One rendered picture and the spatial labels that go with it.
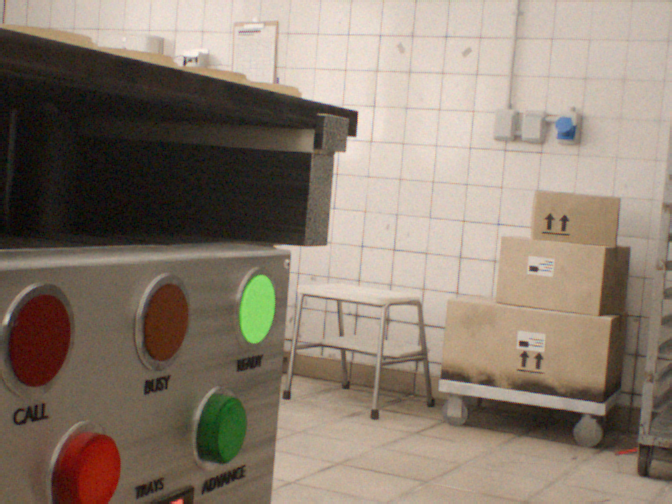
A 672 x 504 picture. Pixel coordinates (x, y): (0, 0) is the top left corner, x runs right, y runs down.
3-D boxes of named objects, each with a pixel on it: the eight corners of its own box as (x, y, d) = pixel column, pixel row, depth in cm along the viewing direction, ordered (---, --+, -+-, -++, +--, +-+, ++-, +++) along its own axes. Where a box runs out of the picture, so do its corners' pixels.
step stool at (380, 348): (435, 406, 470) (445, 294, 467) (375, 420, 433) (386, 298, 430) (344, 387, 495) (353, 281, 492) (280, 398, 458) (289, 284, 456)
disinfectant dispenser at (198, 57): (205, 115, 536) (210, 49, 534) (181, 111, 519) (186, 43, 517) (187, 114, 540) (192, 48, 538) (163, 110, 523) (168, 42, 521)
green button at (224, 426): (181, 464, 51) (187, 397, 51) (215, 452, 54) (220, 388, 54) (213, 471, 51) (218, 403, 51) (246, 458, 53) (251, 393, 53)
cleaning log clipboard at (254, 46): (279, 109, 518) (286, 17, 516) (276, 108, 516) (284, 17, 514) (227, 106, 530) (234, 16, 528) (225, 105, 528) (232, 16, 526)
